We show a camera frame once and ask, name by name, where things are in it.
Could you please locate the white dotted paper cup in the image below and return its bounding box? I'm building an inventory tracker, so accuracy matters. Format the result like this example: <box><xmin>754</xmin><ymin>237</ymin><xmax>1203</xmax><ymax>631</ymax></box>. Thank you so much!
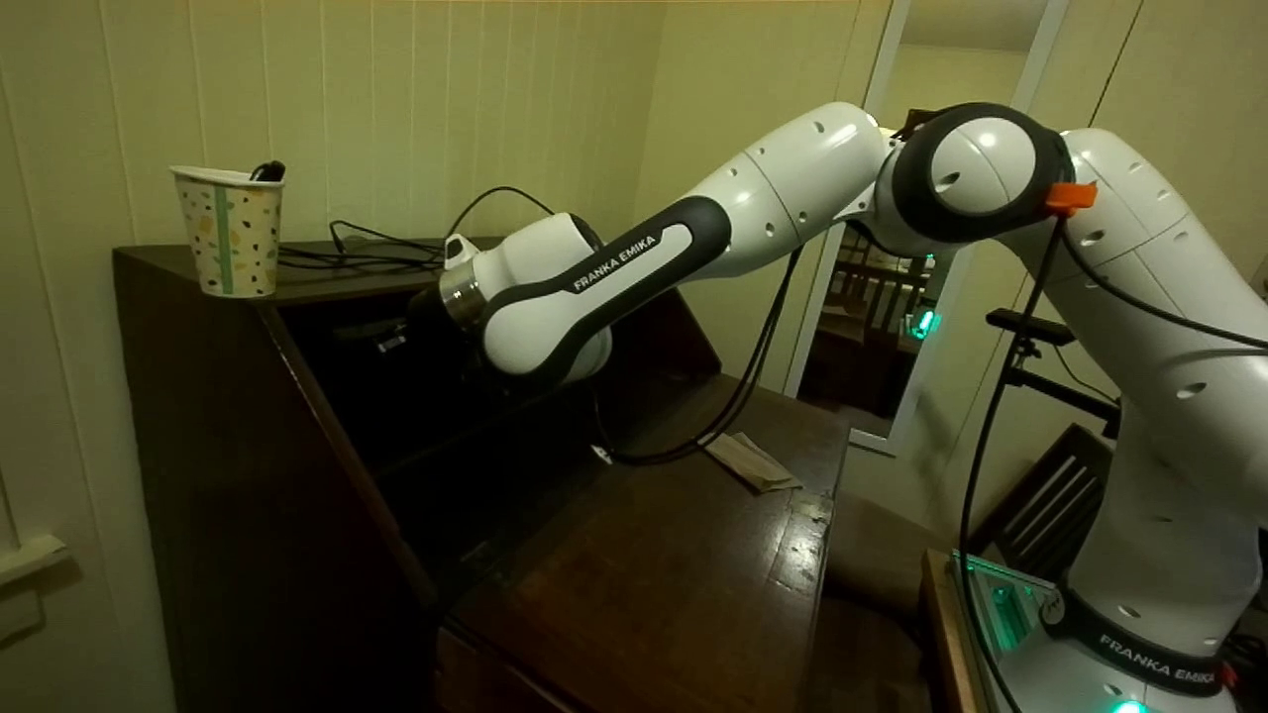
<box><xmin>169</xmin><ymin>167</ymin><xmax>280</xmax><ymax>299</ymax></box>

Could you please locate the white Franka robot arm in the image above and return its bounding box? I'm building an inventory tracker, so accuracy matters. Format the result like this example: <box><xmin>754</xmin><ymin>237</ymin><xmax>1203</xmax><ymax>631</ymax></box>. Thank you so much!
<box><xmin>438</xmin><ymin>104</ymin><xmax>1268</xmax><ymax>713</ymax></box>

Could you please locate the black object in cup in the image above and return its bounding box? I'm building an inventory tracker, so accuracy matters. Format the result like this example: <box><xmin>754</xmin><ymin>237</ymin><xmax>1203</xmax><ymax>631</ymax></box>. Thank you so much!
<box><xmin>248</xmin><ymin>163</ymin><xmax>287</xmax><ymax>180</ymax></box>

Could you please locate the beige paper envelope stack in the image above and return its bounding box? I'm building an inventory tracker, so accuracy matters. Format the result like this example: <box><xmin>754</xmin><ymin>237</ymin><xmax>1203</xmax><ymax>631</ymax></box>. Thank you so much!
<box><xmin>705</xmin><ymin>432</ymin><xmax>800</xmax><ymax>491</ymax></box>

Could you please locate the dark wooden secretary desk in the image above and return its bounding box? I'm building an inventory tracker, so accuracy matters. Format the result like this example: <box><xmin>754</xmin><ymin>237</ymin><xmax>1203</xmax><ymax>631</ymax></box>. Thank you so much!
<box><xmin>112</xmin><ymin>246</ymin><xmax>847</xmax><ymax>713</ymax></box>

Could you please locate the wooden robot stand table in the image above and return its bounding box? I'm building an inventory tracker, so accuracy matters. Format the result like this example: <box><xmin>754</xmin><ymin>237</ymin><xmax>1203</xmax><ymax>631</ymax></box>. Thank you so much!
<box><xmin>925</xmin><ymin>551</ymin><xmax>993</xmax><ymax>713</ymax></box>

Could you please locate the wooden chair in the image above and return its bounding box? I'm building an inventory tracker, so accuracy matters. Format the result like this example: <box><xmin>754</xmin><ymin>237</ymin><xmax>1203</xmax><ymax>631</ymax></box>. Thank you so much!
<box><xmin>968</xmin><ymin>423</ymin><xmax>1113</xmax><ymax>579</ymax></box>

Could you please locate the black cable on desk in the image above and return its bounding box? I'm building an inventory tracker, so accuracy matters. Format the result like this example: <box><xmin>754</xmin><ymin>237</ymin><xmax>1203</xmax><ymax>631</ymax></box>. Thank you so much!
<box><xmin>277</xmin><ymin>180</ymin><xmax>559</xmax><ymax>277</ymax></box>

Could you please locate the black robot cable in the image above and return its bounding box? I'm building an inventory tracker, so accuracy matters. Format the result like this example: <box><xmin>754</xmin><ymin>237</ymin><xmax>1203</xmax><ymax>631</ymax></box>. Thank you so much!
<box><xmin>592</xmin><ymin>215</ymin><xmax>1268</xmax><ymax>559</ymax></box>

